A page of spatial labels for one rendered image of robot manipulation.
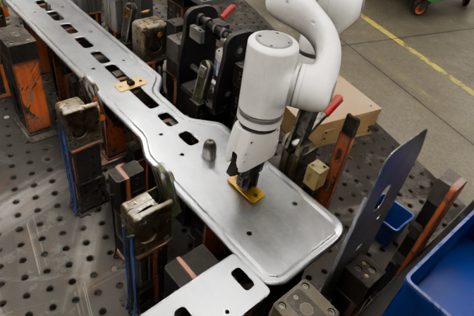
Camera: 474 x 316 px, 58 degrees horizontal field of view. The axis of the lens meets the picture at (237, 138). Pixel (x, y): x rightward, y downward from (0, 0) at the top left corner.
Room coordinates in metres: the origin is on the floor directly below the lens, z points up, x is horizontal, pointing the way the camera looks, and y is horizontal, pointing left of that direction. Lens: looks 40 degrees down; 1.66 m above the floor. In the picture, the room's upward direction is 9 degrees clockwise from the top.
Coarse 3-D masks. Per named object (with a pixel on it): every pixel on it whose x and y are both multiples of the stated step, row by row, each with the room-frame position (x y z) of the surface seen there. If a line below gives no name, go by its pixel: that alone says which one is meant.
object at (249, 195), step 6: (228, 180) 0.64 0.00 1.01; (234, 180) 0.64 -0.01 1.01; (234, 186) 0.63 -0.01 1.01; (252, 186) 0.63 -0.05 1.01; (240, 192) 0.62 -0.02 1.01; (246, 192) 0.62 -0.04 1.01; (252, 192) 0.62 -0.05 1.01; (258, 192) 0.62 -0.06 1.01; (252, 198) 0.60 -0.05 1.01; (258, 198) 0.60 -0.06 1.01
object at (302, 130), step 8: (304, 112) 0.75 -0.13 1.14; (312, 112) 0.72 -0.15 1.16; (296, 120) 0.74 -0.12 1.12; (304, 120) 0.74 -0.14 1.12; (312, 120) 0.73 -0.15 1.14; (296, 128) 0.74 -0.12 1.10; (304, 128) 0.72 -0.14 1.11; (288, 136) 0.74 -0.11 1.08; (296, 136) 0.75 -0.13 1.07; (304, 136) 0.72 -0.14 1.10; (288, 144) 0.73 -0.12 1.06; (296, 152) 0.71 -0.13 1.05
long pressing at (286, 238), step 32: (32, 0) 1.36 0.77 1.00; (64, 0) 1.40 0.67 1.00; (64, 32) 1.17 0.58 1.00; (96, 32) 1.21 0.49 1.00; (96, 64) 1.02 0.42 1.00; (128, 64) 1.05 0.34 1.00; (128, 96) 0.90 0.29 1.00; (160, 96) 0.91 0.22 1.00; (128, 128) 0.78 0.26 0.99; (160, 128) 0.79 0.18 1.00; (192, 128) 0.81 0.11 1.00; (224, 128) 0.82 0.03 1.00; (160, 160) 0.68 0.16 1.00; (192, 160) 0.69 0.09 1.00; (224, 160) 0.71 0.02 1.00; (192, 192) 0.60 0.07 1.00; (224, 192) 0.61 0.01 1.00; (288, 192) 0.64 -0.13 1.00; (224, 224) 0.53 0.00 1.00; (256, 224) 0.54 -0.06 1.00; (288, 224) 0.56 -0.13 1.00; (320, 224) 0.57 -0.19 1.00; (256, 256) 0.47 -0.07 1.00; (288, 256) 0.48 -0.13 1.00; (320, 256) 0.50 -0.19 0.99
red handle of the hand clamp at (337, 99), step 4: (336, 96) 0.82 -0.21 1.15; (340, 96) 0.82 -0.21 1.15; (332, 100) 0.81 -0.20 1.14; (336, 100) 0.81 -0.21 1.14; (340, 100) 0.81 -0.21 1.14; (332, 104) 0.80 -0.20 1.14; (336, 104) 0.80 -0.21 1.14; (328, 108) 0.79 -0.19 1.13; (332, 108) 0.79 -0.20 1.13; (320, 112) 0.79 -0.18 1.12; (324, 112) 0.79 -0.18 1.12; (328, 112) 0.79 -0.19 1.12; (332, 112) 0.79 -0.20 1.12; (320, 116) 0.78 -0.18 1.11; (324, 116) 0.78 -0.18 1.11; (328, 116) 0.78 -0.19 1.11; (316, 120) 0.77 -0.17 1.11; (320, 120) 0.77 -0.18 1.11; (316, 124) 0.76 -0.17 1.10; (312, 128) 0.76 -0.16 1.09; (292, 140) 0.74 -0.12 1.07; (296, 140) 0.73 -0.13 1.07; (292, 144) 0.73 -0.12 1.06; (296, 144) 0.73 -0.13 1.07
